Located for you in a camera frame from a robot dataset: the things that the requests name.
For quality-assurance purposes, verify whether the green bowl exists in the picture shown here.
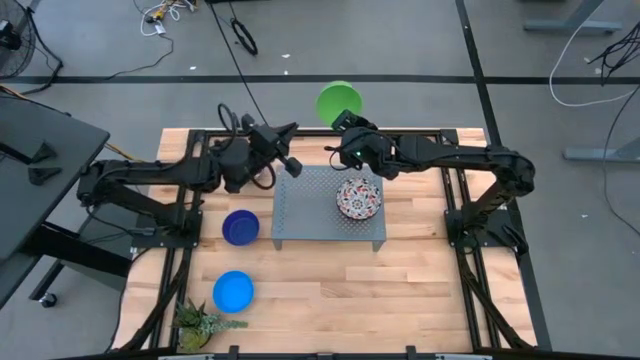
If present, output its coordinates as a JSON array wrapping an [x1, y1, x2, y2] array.
[[315, 80, 364, 128]]

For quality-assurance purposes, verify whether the long black cable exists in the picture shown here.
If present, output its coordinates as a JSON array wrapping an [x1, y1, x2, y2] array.
[[207, 0, 261, 119]]

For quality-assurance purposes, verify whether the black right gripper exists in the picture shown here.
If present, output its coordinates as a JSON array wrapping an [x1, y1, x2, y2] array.
[[331, 109, 396, 179]]

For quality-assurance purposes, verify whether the black coiled cable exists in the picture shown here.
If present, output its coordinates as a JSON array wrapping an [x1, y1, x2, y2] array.
[[229, 17, 260, 57]]

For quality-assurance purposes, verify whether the black aluminium frame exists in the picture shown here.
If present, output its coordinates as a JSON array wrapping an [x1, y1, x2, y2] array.
[[118, 127, 540, 360]]

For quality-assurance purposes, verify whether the artificial succulent plant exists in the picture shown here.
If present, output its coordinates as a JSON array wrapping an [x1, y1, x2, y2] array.
[[172, 298, 249, 354]]

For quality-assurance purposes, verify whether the dark blue bowl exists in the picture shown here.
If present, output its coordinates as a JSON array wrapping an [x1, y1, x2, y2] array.
[[221, 209, 261, 247]]

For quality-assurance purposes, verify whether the thin black floor cable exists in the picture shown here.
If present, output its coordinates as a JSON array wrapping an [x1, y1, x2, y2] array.
[[601, 84, 640, 236]]

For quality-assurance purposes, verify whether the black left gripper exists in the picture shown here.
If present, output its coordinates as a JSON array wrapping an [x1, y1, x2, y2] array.
[[241, 113, 304, 179]]

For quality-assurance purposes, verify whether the black fan cable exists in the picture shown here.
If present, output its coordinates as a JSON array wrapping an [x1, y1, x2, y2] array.
[[22, 7, 65, 96]]

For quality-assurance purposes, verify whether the yellow cable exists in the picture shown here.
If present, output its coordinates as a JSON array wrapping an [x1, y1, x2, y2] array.
[[103, 143, 151, 169]]

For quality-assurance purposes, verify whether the white floor cable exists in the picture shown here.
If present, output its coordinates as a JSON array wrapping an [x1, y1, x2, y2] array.
[[548, 19, 640, 109]]

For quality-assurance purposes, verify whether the black desk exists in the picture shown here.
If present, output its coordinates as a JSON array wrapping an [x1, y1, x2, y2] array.
[[0, 94, 132, 311]]

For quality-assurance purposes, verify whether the black triangular bracket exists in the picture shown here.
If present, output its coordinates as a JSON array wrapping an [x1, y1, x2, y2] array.
[[30, 141, 60, 165], [27, 166, 64, 187]]

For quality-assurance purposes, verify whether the black floor fan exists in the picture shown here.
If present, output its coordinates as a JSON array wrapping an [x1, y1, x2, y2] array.
[[0, 0, 38, 80]]

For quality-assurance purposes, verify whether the grey perforated metal shelf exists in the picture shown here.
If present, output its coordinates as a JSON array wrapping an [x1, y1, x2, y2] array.
[[271, 165, 387, 253]]

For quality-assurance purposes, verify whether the floral patterned mini bowl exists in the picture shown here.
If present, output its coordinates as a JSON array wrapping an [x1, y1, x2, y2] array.
[[335, 176, 383, 222]]

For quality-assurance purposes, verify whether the light blue bowl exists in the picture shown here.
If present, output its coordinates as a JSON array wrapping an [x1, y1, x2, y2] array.
[[212, 270, 255, 314]]

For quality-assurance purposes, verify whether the white power strip with cables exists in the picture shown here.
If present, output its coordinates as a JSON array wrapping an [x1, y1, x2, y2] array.
[[132, 0, 199, 37]]

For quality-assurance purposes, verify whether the grey table leg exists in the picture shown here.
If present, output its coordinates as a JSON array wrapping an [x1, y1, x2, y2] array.
[[562, 137, 640, 165], [522, 0, 625, 36]]

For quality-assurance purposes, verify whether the black cable bundle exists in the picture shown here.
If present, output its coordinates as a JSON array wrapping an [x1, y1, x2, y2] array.
[[585, 22, 640, 87]]

